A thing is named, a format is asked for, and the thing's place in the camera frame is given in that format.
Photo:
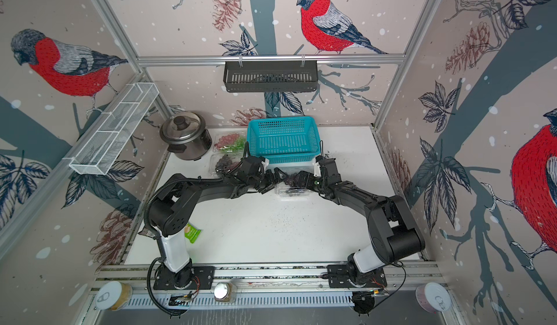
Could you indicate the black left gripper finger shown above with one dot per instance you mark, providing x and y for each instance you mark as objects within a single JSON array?
[
  {"x": 267, "y": 186},
  {"x": 277, "y": 176}
]

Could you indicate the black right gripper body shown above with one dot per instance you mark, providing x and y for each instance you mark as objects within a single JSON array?
[{"x": 324, "y": 184}]

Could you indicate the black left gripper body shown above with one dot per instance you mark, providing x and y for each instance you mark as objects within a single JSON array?
[{"x": 253, "y": 183}]

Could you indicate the green grape bunch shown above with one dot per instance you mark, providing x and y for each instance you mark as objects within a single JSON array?
[{"x": 237, "y": 146}]

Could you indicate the clear plastic clamshell container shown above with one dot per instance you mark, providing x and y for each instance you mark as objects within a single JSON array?
[{"x": 220, "y": 134}]

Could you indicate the red grape bunch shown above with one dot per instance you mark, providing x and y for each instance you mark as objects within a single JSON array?
[{"x": 226, "y": 140}]

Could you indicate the dark purple grape bunch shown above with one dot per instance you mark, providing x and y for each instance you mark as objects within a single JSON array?
[{"x": 294, "y": 192}]

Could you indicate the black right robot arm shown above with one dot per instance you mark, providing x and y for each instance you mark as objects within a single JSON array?
[{"x": 392, "y": 229}]

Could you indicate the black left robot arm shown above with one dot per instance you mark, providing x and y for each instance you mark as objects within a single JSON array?
[{"x": 170, "y": 208}]

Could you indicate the teal plastic basket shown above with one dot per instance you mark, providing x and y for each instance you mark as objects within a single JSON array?
[{"x": 284, "y": 140}]

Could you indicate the stainless steel rice cooker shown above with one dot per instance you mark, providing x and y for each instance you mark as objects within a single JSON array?
[{"x": 186, "y": 136}]

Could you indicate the green snack packet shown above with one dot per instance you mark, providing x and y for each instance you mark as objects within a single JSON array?
[{"x": 191, "y": 233}]

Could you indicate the small silver round can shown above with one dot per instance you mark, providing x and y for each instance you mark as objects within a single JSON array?
[{"x": 224, "y": 292}]

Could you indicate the black hanging wire basket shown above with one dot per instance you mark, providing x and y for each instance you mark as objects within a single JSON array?
[{"x": 271, "y": 76}]

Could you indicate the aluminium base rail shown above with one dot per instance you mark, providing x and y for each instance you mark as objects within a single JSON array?
[{"x": 268, "y": 285}]

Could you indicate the white wire shelf basket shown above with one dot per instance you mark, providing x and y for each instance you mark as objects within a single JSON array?
[{"x": 101, "y": 150}]

